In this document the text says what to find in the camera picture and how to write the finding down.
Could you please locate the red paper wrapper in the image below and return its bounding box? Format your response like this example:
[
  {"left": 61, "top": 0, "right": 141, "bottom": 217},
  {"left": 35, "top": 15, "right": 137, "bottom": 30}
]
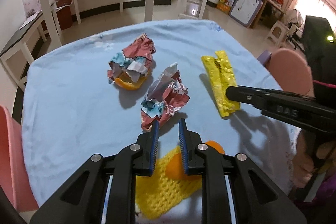
[{"left": 107, "top": 34, "right": 156, "bottom": 83}]

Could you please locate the yellow foam fruit net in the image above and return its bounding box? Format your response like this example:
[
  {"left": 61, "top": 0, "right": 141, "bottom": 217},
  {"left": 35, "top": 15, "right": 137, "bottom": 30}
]
[{"left": 135, "top": 146, "right": 202, "bottom": 220}]

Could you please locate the yellow plastic wrapper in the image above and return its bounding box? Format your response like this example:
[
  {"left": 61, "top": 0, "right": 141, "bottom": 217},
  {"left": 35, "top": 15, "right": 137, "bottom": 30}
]
[{"left": 201, "top": 50, "right": 240, "bottom": 118}]

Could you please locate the pink plastic trash bucket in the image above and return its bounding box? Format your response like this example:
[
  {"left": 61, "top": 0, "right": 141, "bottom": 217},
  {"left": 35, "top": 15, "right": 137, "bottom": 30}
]
[{"left": 0, "top": 106, "right": 38, "bottom": 212}]

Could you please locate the right hand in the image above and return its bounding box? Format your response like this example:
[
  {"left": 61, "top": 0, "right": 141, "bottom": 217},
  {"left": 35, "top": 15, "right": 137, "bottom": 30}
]
[{"left": 291, "top": 130, "right": 335, "bottom": 188}]

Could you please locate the white plastic stool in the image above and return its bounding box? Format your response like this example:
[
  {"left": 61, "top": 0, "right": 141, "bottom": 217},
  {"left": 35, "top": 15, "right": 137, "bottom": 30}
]
[{"left": 264, "top": 20, "right": 289, "bottom": 48}]

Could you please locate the light blue floral tablecloth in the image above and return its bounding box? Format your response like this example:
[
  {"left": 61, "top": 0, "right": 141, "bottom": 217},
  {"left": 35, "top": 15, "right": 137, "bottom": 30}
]
[{"left": 22, "top": 20, "right": 298, "bottom": 205}]

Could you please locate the wooden side desk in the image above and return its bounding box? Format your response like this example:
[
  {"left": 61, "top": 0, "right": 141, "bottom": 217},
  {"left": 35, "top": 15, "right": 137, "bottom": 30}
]
[{"left": 224, "top": 0, "right": 287, "bottom": 29}]

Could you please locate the white purple drawing board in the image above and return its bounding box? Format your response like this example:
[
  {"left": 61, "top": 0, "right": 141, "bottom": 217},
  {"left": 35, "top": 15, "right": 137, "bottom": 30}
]
[{"left": 229, "top": 0, "right": 263, "bottom": 27}]

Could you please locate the small white stool black top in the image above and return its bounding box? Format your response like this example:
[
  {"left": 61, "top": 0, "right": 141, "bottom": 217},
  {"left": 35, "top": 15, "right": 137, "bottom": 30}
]
[{"left": 177, "top": 0, "right": 208, "bottom": 19}]

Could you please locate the low white bench black top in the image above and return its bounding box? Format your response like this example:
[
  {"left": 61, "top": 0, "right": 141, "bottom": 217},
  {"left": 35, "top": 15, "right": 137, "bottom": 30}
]
[{"left": 1, "top": 11, "right": 48, "bottom": 91}]

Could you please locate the dark red box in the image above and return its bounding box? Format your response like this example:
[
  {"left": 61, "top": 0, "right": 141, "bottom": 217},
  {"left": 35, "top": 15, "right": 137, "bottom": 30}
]
[{"left": 49, "top": 0, "right": 73, "bottom": 30}]

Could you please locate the paper sheet on bench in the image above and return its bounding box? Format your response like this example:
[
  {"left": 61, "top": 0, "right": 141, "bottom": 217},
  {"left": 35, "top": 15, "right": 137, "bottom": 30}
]
[{"left": 19, "top": 10, "right": 42, "bottom": 30}]

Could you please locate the clear plastic bag on bench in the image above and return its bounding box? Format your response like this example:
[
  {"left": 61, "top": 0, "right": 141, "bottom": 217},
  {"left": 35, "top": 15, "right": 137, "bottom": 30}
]
[{"left": 21, "top": 0, "right": 57, "bottom": 17}]

